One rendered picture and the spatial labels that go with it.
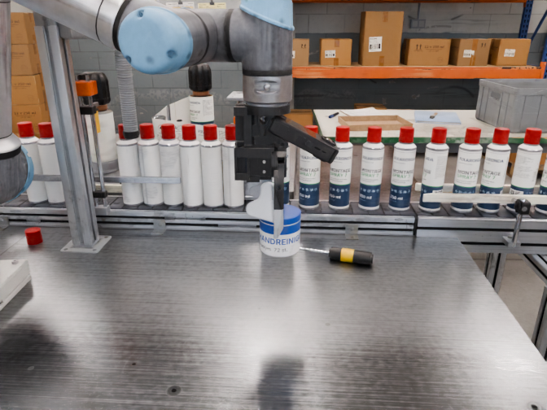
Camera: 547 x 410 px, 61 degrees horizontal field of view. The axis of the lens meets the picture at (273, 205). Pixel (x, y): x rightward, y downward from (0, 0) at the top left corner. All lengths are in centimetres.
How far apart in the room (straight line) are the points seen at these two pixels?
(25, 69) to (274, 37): 402
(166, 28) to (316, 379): 51
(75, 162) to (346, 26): 472
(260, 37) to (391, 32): 421
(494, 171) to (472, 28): 476
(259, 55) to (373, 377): 49
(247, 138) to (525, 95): 201
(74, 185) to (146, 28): 58
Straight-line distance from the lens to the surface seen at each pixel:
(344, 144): 111
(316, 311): 86
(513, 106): 259
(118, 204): 125
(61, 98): 105
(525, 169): 124
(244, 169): 73
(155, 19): 57
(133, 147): 118
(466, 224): 120
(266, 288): 92
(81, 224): 113
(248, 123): 72
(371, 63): 485
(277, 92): 69
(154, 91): 576
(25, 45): 459
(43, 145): 126
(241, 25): 69
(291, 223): 75
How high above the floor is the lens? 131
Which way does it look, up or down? 22 degrees down
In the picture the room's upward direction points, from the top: straight up
